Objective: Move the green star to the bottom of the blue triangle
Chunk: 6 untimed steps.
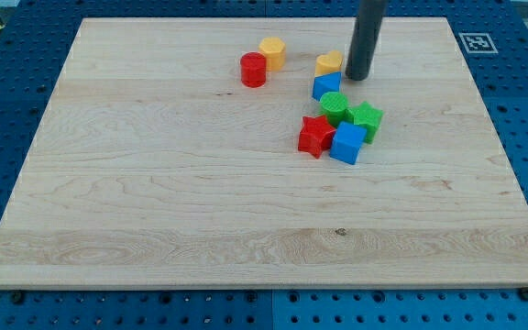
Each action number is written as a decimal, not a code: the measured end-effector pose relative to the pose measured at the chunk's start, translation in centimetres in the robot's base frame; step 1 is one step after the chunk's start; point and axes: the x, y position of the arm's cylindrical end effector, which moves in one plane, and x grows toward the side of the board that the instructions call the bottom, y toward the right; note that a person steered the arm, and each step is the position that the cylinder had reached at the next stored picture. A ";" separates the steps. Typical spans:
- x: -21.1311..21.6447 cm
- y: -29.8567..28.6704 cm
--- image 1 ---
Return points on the red star block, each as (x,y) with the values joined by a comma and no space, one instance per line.
(316,135)

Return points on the blue triangle block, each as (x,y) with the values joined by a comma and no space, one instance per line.
(326,83)

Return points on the green star block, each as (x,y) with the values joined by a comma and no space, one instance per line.
(367,116)

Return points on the blue cube block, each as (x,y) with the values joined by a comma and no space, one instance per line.
(347,142)

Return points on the light wooden board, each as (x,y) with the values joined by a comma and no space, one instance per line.
(155,168)

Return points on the green cylinder block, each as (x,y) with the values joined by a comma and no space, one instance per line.
(333,105)

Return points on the red cylinder block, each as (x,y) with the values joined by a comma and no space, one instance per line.
(253,69)

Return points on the yellow heart block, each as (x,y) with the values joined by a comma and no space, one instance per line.
(328,63)

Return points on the yellow hexagon block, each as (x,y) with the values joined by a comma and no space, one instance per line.
(274,50)

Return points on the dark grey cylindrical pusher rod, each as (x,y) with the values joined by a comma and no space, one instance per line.
(364,38)

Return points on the white fiducial marker tag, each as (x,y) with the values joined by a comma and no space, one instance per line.
(477,43)

